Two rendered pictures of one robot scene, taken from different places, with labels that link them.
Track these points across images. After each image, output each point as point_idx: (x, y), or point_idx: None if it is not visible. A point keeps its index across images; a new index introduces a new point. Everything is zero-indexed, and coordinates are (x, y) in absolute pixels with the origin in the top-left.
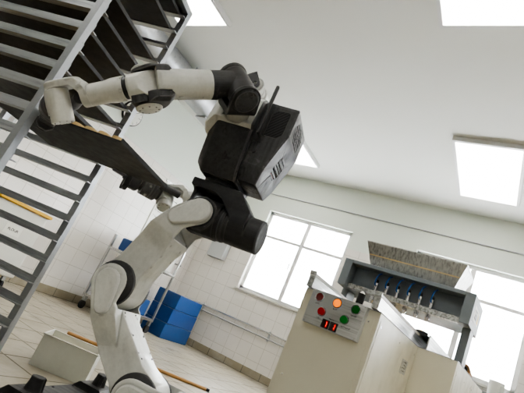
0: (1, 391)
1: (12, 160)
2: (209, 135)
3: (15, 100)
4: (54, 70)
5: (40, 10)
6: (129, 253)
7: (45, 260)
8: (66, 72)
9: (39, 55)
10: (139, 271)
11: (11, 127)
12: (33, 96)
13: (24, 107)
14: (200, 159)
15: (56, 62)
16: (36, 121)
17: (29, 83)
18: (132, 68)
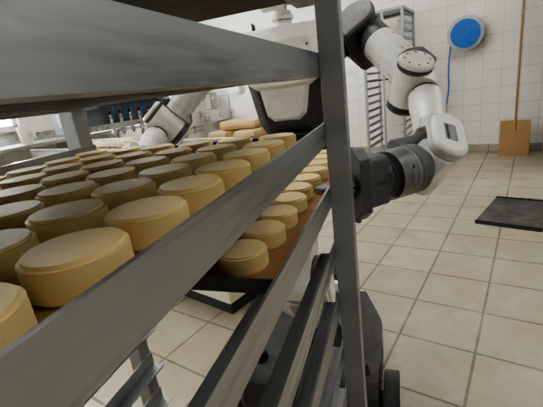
0: (378, 390)
1: (334, 303)
2: (319, 88)
3: (317, 220)
4: (346, 94)
5: None
6: (312, 248)
7: (161, 395)
8: (316, 77)
9: (296, 51)
10: (317, 251)
11: (330, 270)
12: (349, 178)
13: (326, 216)
14: (317, 119)
15: (343, 69)
16: (366, 214)
17: (313, 157)
18: (432, 68)
